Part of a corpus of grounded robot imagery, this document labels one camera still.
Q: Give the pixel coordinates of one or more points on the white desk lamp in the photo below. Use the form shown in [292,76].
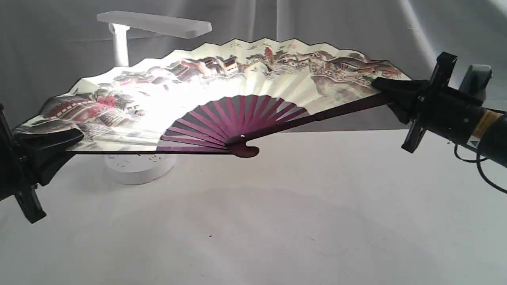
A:
[144,168]

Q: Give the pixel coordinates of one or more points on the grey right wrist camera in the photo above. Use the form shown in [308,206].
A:
[475,81]

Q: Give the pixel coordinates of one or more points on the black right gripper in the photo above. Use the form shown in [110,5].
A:
[438,108]

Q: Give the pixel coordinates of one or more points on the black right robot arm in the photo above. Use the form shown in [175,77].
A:
[489,138]

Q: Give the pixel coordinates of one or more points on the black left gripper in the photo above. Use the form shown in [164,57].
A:
[14,178]

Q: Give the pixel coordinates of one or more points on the grey backdrop curtain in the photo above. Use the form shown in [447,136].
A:
[47,45]

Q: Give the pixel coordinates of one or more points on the painted paper folding fan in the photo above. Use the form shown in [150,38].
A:
[196,101]

